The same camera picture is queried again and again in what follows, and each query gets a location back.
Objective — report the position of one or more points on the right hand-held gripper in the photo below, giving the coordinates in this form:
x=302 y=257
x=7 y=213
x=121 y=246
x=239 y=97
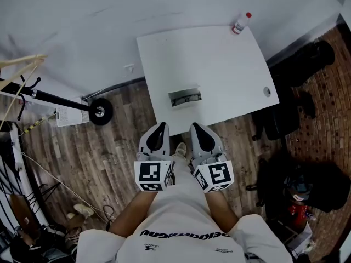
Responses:
x=219 y=174

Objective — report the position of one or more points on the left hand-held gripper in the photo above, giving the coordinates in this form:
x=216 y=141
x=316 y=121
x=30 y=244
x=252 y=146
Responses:
x=149 y=172

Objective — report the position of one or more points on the small metal box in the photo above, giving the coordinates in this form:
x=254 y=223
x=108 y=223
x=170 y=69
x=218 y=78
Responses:
x=183 y=92

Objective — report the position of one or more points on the person's left forearm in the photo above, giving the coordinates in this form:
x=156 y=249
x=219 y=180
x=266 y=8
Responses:
x=131 y=215

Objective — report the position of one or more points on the person's right forearm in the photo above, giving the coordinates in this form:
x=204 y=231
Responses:
x=220 y=208

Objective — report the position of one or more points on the person's light shoe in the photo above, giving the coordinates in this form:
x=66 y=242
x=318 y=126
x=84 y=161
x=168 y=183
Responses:
x=181 y=149

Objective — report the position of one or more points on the person's beige trousers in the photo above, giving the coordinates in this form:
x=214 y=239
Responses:
x=181 y=171

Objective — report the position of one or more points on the black-framed eyeglasses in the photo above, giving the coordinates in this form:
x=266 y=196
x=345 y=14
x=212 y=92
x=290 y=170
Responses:
x=186 y=99

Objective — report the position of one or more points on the black coat rack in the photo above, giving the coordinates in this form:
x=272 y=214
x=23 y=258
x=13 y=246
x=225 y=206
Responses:
x=94 y=114

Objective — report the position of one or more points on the person's white shirt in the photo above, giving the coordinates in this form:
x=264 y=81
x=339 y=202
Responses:
x=178 y=215

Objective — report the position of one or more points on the white table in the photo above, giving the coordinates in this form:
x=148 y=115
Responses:
x=208 y=64

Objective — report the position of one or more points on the white perforated box device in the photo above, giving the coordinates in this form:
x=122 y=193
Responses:
x=71 y=114

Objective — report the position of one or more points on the teal bag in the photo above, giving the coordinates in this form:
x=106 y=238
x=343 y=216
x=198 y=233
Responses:
x=299 y=186

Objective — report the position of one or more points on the red plastic crate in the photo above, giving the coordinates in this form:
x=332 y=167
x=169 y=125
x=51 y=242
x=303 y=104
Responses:
x=296 y=211

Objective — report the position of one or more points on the black office chair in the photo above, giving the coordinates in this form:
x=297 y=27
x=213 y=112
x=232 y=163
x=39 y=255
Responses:
x=290 y=73

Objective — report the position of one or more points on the clear bottle with red cap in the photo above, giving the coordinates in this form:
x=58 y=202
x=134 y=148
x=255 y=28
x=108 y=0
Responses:
x=239 y=26

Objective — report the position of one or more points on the black backpack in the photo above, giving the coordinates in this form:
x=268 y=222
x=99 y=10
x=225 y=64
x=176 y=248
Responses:
x=326 y=188

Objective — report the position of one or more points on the white wall socket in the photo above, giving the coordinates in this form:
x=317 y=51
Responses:
x=129 y=68

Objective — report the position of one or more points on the white rack frame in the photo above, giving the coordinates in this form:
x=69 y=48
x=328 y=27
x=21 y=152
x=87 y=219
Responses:
x=16 y=152

